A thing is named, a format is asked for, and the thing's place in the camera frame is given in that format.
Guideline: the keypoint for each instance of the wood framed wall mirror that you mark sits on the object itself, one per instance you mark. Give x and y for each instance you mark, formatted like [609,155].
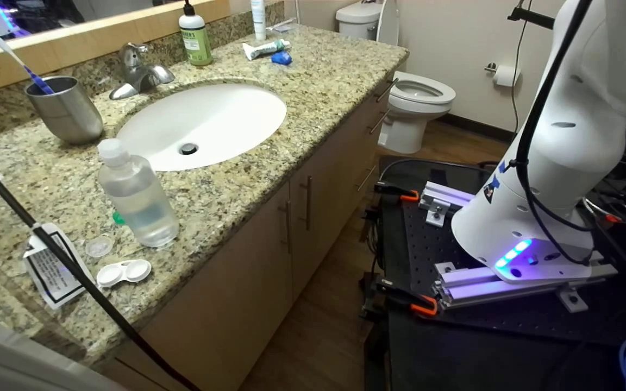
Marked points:
[109,33]

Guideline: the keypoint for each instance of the black camera stand bracket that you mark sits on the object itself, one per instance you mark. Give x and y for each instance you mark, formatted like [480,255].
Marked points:
[533,15]

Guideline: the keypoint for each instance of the small blue round container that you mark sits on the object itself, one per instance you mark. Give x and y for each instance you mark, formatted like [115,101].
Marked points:
[282,59]

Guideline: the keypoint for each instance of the silver metal cup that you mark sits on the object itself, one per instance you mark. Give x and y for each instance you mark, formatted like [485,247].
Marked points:
[67,111]

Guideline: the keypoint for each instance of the green soap pump bottle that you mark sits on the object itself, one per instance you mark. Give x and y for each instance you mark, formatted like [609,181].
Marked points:
[197,40]

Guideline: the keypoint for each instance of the blue white toothbrush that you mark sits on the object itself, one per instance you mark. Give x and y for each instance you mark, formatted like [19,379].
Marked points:
[26,67]

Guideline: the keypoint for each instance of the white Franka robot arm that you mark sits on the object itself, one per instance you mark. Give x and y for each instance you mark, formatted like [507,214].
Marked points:
[574,138]

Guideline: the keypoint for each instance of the clear plastic water bottle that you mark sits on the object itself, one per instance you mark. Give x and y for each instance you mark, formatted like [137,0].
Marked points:
[140,199]

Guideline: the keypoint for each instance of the white upright electric toothbrush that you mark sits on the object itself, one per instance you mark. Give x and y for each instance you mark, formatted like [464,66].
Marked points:
[260,20]

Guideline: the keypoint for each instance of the toilet paper roll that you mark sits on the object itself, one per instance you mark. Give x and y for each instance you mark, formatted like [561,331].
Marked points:
[507,75]

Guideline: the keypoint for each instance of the small clear plastic lid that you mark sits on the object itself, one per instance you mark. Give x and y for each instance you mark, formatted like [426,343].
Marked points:
[99,248]

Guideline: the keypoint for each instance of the chrome sink faucet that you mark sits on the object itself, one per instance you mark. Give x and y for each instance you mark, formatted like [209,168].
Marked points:
[140,72]

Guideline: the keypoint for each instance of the black robot cart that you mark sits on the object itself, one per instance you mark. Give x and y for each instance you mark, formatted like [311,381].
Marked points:
[487,349]

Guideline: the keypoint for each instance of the white oval sink basin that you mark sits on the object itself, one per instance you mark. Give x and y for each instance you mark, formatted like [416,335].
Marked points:
[219,119]

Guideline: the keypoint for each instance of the orange black clamp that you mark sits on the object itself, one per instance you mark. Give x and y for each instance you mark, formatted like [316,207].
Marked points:
[398,193]
[408,301]

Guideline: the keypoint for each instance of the white teal toothpaste tube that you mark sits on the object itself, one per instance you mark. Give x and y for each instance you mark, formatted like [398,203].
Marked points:
[267,48]

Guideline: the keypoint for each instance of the white toilet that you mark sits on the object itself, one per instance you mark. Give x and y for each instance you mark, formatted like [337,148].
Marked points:
[413,98]

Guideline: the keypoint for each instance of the white contact lens case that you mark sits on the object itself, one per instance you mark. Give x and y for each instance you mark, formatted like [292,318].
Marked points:
[124,272]

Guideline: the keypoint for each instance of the small green cap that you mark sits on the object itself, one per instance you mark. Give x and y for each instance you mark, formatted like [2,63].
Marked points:
[119,217]

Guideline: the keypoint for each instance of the aluminium robot base rails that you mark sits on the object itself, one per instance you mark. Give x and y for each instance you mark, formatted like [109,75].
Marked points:
[517,283]

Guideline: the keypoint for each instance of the wooden vanity cabinet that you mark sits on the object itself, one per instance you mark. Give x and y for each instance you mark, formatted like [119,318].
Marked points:
[255,290]

